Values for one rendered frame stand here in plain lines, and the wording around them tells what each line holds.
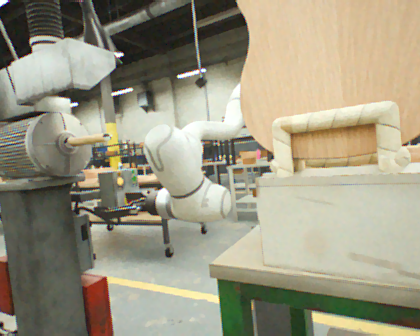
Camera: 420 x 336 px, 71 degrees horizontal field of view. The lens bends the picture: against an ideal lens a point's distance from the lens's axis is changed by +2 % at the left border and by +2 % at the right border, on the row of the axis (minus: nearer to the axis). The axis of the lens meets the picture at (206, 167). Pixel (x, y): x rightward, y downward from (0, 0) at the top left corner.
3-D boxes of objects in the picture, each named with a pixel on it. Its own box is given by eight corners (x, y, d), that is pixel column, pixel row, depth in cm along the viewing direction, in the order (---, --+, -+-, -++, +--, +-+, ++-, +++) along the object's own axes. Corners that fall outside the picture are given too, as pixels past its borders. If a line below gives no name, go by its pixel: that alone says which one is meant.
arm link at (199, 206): (193, 201, 89) (175, 169, 81) (240, 200, 81) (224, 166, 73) (180, 229, 81) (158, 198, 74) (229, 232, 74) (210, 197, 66)
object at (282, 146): (274, 177, 55) (269, 127, 54) (279, 175, 57) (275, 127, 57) (291, 176, 53) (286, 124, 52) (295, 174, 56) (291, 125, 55)
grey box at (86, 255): (58, 272, 140) (43, 159, 137) (77, 263, 149) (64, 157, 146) (78, 276, 133) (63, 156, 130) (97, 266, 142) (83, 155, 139)
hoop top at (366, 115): (269, 135, 54) (268, 118, 54) (275, 135, 57) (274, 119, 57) (400, 119, 43) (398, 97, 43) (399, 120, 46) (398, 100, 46)
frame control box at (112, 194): (73, 229, 137) (66, 175, 136) (109, 218, 156) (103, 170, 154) (110, 232, 125) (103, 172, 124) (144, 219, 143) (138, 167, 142)
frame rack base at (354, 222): (262, 266, 56) (253, 178, 55) (285, 242, 69) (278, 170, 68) (444, 291, 42) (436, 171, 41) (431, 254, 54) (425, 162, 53)
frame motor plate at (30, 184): (-19, 192, 124) (-20, 183, 124) (37, 184, 145) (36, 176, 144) (29, 190, 106) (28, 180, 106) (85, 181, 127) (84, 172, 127)
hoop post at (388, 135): (378, 173, 45) (374, 112, 45) (379, 170, 48) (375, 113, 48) (403, 172, 44) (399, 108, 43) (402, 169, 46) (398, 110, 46)
